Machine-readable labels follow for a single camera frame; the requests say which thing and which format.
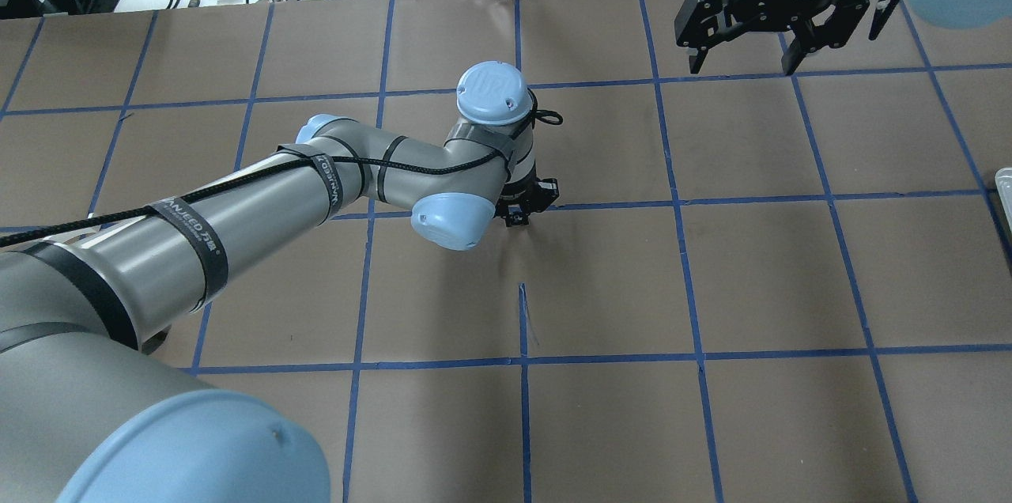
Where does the ribbed metal tray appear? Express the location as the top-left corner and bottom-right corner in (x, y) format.
(994, 166), (1012, 223)

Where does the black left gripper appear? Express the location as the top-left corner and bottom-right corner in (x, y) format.
(497, 164), (542, 216)

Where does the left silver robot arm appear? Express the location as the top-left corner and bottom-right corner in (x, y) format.
(1, 61), (536, 502)

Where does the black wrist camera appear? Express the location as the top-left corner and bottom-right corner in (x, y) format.
(527, 178), (560, 214)

